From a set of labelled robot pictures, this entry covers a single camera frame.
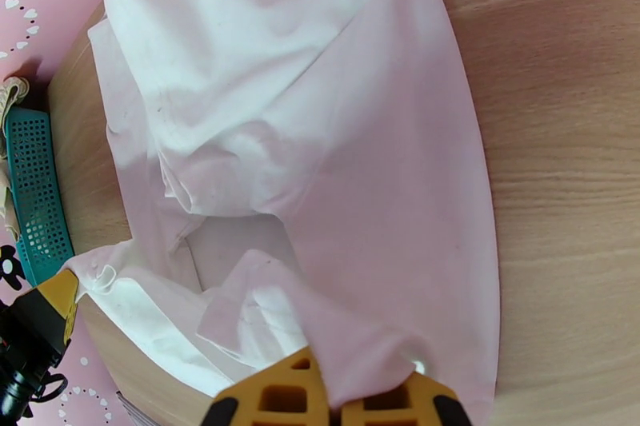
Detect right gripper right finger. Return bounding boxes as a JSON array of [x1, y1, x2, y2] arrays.
[[339, 372, 474, 426]]

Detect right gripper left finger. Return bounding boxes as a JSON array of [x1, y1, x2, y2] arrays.
[[199, 345, 331, 426]]

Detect beige elastic-waist shorts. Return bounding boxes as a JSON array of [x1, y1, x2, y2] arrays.
[[0, 77, 32, 241]]

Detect pale pink T-shirt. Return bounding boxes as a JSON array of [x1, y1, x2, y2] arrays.
[[65, 0, 502, 426]]

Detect teal plastic mesh basket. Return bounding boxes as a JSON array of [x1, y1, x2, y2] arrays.
[[5, 106, 76, 289]]

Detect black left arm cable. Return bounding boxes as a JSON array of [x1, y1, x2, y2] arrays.
[[30, 372, 69, 404]]

